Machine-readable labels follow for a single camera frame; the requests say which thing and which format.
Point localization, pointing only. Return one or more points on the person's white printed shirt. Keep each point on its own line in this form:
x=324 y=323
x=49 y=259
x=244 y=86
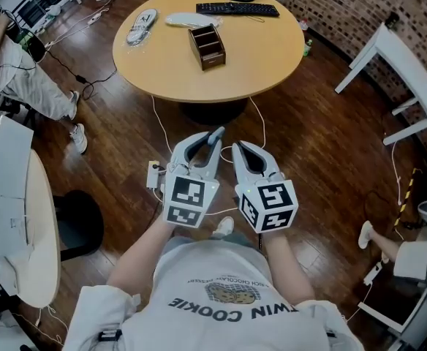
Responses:
x=213 y=316

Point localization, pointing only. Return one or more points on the printed insole in plastic bag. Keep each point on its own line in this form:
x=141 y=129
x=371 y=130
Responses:
x=142 y=26

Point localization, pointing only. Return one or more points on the round yellow wooden table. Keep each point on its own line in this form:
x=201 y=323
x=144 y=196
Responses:
x=257 y=57

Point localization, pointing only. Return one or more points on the person's white shoe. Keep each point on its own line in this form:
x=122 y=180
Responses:
x=225 y=227

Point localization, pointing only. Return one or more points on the red label bottle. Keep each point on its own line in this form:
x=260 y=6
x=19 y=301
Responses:
x=303 y=25

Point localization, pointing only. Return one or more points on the white side table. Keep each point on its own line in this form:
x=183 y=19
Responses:
x=403 y=60

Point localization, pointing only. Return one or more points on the white power strip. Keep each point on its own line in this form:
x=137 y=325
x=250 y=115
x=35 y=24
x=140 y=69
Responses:
x=152 y=176
x=93 y=18
x=372 y=273

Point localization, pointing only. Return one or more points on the green bottle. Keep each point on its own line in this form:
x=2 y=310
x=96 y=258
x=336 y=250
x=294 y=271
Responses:
x=308 y=49

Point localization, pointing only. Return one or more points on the round pale wooden table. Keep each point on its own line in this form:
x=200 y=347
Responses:
x=45 y=232

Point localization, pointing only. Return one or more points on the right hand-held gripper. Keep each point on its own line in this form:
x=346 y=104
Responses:
x=272 y=207

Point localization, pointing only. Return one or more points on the brown wooden organizer box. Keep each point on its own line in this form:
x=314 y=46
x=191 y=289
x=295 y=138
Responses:
x=210 y=55

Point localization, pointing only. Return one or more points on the person's right forearm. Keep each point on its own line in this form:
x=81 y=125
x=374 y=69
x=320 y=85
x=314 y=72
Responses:
x=286 y=269

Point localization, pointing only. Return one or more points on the person's left forearm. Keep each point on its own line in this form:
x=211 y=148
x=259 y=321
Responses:
x=140 y=254

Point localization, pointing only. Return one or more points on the yellow black striped strip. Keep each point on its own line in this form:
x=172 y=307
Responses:
x=405 y=196

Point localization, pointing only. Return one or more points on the black keyboard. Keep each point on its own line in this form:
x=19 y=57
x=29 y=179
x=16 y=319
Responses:
x=235 y=9

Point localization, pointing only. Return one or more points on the plain white insole in bag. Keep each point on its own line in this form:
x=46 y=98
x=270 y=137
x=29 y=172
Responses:
x=191 y=19

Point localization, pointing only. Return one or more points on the white frame desk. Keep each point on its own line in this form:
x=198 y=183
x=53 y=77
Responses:
x=414 y=327

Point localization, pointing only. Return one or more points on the large white cardboard box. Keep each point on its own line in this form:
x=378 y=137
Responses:
x=8 y=196

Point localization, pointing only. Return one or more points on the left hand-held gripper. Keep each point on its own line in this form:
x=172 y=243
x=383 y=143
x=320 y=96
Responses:
x=189 y=203

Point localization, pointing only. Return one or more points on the black railing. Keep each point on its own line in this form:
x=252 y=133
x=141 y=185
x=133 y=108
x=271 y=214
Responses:
x=38 y=6

